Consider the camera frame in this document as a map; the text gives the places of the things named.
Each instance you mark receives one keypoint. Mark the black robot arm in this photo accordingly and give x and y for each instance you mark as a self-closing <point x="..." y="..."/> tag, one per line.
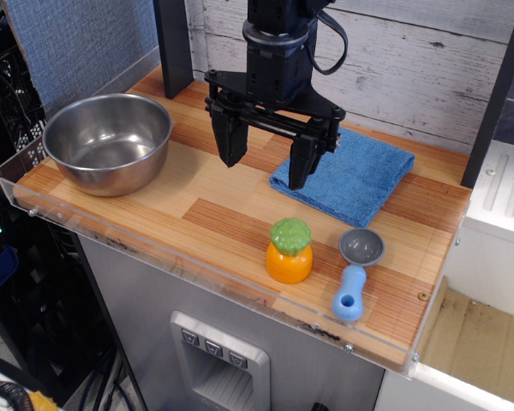
<point x="276" y="17"/>

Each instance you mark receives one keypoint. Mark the blue grey toy scoop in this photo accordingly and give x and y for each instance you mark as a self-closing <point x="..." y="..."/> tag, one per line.
<point x="360" y="248"/>

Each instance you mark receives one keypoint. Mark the black right vertical post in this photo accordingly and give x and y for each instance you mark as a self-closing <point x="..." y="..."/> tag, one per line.
<point x="492" y="114"/>

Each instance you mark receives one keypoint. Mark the white toy sink unit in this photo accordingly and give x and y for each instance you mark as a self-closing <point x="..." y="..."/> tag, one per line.
<point x="465" y="360"/>

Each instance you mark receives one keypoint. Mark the blue fabric panel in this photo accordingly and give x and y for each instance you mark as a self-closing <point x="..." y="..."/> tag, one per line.
<point x="77" y="49"/>

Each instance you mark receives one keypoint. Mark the orange toy pineapple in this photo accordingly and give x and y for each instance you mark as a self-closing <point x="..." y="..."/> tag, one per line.
<point x="289" y="256"/>

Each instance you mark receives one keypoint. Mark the silver toy fridge cabinet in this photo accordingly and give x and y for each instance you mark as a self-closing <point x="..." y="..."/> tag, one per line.
<point x="305" y="372"/>

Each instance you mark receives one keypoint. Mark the black vertical post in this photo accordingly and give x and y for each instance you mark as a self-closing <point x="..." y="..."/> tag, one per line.
<point x="492" y="114"/>
<point x="174" y="47"/>

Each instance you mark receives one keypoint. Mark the black left vertical post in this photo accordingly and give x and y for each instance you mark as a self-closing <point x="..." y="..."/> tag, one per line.
<point x="174" y="47"/>

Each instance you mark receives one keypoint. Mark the stainless steel bowl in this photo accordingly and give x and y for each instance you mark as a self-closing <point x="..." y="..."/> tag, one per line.
<point x="109" y="145"/>

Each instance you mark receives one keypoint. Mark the grey water dispenser panel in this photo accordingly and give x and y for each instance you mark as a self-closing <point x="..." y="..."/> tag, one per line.
<point x="220" y="371"/>

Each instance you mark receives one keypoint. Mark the clear acrylic edge guard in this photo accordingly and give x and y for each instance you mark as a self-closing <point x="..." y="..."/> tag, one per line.
<point x="201" y="220"/>

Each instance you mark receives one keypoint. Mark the blue folded cloth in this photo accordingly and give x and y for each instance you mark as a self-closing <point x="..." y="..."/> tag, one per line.
<point x="354" y="182"/>

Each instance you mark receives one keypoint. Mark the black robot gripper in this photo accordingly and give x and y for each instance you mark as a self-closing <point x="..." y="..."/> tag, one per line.
<point x="274" y="93"/>

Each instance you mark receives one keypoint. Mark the black crate rack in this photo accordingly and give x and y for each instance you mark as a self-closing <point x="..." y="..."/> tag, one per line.
<point x="49" y="316"/>

